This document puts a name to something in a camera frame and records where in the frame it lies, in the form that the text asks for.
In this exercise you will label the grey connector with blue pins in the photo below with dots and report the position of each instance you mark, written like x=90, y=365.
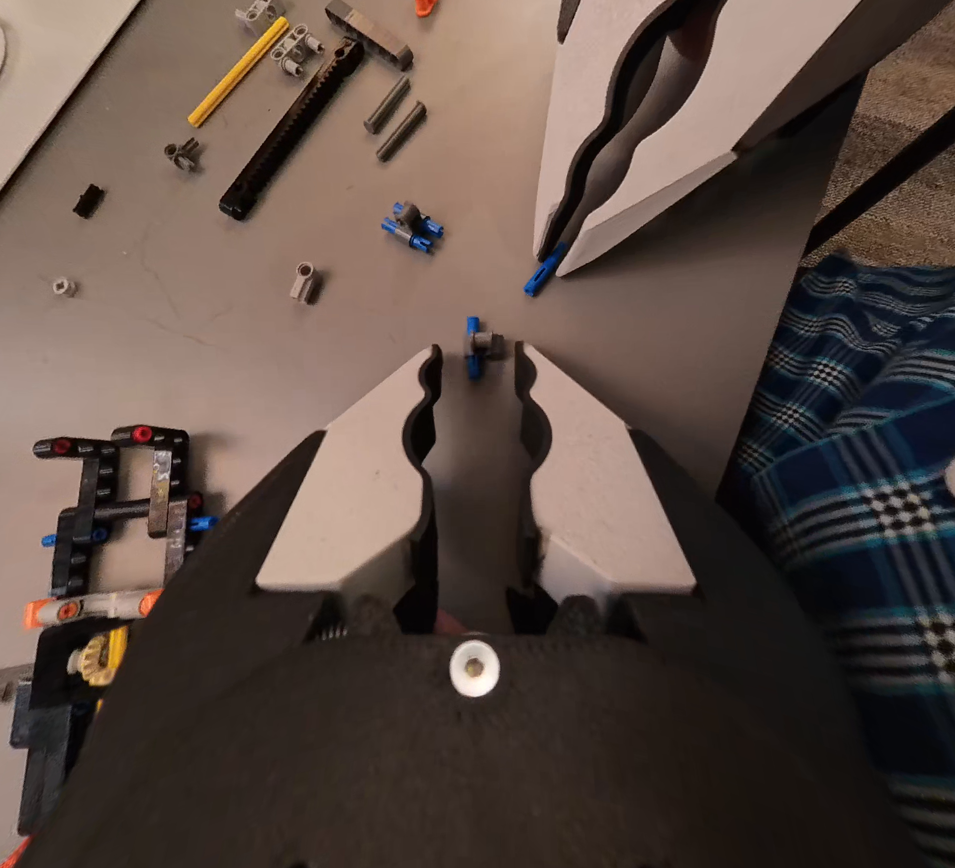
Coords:
x=410, y=219

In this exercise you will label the light grey tube connector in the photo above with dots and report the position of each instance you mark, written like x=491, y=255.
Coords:
x=304, y=283

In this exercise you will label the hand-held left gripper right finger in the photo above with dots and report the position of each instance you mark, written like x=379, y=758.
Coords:
x=604, y=510

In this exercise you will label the blue lego pin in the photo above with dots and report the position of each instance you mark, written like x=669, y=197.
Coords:
x=539, y=279

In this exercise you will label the dark grey lego beam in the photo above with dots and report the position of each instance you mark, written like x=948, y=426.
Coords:
x=369, y=33

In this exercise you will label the yellow lego axle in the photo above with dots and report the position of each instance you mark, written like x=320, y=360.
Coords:
x=239, y=71

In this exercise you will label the black lego chassis assembly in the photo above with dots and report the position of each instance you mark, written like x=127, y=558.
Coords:
x=168, y=435

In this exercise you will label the blue plaid shirt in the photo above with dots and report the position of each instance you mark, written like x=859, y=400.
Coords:
x=858, y=473

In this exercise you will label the light grey connector with pins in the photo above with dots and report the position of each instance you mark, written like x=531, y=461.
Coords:
x=295, y=48

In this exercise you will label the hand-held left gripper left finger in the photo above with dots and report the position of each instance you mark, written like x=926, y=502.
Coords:
x=351, y=510

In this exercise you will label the grey connector with blue pin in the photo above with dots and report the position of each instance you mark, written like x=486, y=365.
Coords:
x=483, y=342

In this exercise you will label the dark grey lego axle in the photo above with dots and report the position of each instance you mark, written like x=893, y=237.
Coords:
x=388, y=104
x=401, y=131

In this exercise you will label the black lego rack beam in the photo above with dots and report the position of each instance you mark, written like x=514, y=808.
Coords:
x=287, y=141

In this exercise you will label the light grey lego connector block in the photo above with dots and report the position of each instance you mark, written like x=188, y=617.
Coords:
x=259, y=7

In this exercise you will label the light grey lego bush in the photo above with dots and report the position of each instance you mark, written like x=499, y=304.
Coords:
x=63, y=286

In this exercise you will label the dark grey cross connector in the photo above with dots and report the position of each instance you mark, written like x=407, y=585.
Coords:
x=183, y=153

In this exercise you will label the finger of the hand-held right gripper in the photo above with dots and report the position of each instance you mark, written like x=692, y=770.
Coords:
x=619, y=3
x=791, y=48

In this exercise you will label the black lego pin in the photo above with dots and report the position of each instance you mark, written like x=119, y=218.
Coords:
x=88, y=200

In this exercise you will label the black metal bar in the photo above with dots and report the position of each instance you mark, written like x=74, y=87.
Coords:
x=880, y=186

